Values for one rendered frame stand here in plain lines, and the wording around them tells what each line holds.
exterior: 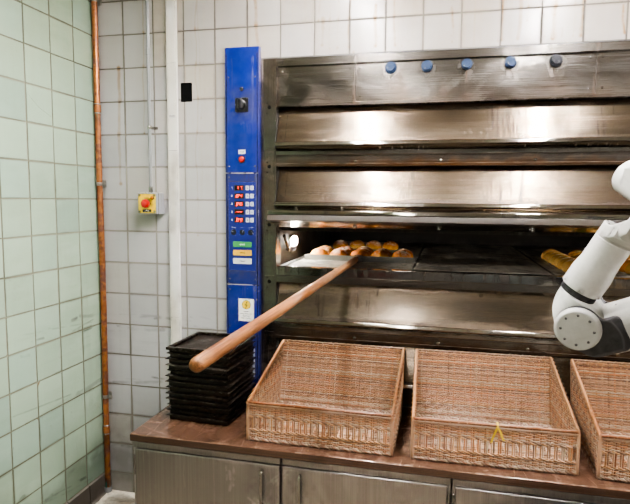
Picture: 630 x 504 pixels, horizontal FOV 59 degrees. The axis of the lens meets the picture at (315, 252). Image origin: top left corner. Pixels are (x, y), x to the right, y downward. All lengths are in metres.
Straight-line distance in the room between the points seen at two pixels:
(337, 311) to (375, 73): 1.04
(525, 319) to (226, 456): 1.31
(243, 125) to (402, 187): 0.75
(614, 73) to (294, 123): 1.29
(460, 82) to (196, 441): 1.76
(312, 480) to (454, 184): 1.29
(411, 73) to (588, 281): 1.57
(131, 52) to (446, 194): 1.59
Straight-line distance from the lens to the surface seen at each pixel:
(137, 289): 2.83
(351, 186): 2.44
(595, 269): 1.08
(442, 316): 2.44
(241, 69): 2.59
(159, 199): 2.68
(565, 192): 2.44
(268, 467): 2.18
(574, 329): 1.09
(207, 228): 2.63
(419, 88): 2.46
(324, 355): 2.50
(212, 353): 1.10
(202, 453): 2.26
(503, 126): 2.42
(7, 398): 2.54
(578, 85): 2.51
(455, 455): 2.10
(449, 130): 2.41
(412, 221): 2.25
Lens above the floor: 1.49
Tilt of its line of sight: 5 degrees down
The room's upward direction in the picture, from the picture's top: straight up
